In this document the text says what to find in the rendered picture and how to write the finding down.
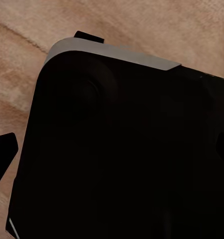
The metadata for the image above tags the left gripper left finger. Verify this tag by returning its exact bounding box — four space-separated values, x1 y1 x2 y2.
0 132 18 180

